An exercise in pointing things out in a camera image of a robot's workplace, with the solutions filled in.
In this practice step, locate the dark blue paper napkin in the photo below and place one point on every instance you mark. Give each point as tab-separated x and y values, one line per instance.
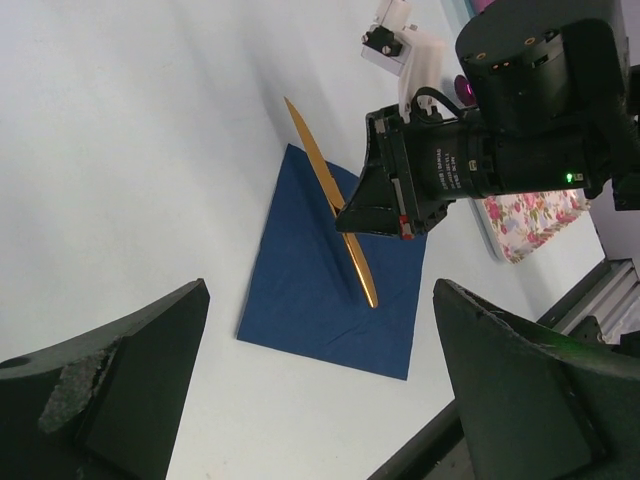
304	296

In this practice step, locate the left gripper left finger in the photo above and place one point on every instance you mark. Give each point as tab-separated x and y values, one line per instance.
106	404

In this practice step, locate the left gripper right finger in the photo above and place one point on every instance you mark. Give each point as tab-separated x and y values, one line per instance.
534	403

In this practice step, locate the purple spoon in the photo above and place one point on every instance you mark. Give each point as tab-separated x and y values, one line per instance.
464	91

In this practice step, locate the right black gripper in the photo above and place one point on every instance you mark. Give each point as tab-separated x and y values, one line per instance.
416	170

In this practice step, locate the aluminium rail frame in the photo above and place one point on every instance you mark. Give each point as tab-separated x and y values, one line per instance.
600	308

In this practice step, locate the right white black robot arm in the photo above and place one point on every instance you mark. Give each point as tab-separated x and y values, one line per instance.
556	103

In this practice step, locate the floral cloth mat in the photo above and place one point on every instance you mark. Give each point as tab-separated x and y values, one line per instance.
516	225

